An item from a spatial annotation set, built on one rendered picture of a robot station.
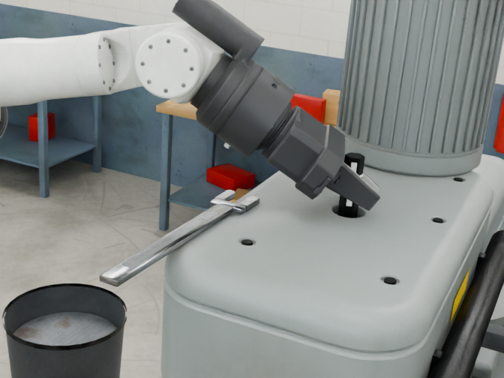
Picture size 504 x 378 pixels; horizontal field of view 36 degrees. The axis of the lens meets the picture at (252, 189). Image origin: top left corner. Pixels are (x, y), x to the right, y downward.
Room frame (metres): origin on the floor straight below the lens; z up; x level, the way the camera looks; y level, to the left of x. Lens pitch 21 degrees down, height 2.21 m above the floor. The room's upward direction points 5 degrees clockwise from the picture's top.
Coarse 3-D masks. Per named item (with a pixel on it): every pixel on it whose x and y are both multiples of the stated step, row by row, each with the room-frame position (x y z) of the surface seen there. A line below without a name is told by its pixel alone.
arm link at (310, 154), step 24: (264, 72) 0.79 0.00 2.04; (264, 96) 0.76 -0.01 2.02; (288, 96) 0.78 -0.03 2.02; (240, 120) 0.76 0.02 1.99; (264, 120) 0.75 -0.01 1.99; (288, 120) 0.77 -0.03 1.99; (312, 120) 0.81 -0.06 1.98; (240, 144) 0.76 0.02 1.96; (264, 144) 0.77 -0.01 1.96; (288, 144) 0.75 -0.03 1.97; (312, 144) 0.75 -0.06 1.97; (336, 144) 0.78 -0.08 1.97; (288, 168) 0.75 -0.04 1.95; (312, 168) 0.73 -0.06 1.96; (336, 168) 0.73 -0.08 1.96; (312, 192) 0.74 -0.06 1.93
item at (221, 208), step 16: (224, 192) 0.80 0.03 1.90; (208, 208) 0.75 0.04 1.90; (224, 208) 0.75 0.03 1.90; (240, 208) 0.75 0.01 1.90; (192, 224) 0.70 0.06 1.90; (208, 224) 0.71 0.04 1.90; (160, 240) 0.66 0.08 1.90; (176, 240) 0.66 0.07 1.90; (144, 256) 0.62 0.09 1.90; (160, 256) 0.63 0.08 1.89; (112, 272) 0.59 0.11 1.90; (128, 272) 0.59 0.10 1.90
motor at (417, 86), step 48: (384, 0) 0.94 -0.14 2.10; (432, 0) 0.92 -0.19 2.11; (480, 0) 0.93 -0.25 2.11; (384, 48) 0.94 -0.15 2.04; (432, 48) 0.92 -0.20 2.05; (480, 48) 0.94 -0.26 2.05; (384, 96) 0.93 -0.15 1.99; (432, 96) 0.92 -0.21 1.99; (480, 96) 0.95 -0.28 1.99; (384, 144) 0.93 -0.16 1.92; (432, 144) 0.92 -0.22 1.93; (480, 144) 0.96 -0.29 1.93
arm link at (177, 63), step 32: (192, 0) 0.79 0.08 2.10; (160, 32) 0.75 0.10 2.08; (192, 32) 0.79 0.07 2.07; (224, 32) 0.79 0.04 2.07; (160, 64) 0.75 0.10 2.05; (192, 64) 0.74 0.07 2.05; (224, 64) 0.78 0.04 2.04; (256, 64) 0.80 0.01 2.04; (160, 96) 0.74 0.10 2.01; (192, 96) 0.78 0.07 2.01; (224, 96) 0.76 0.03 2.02
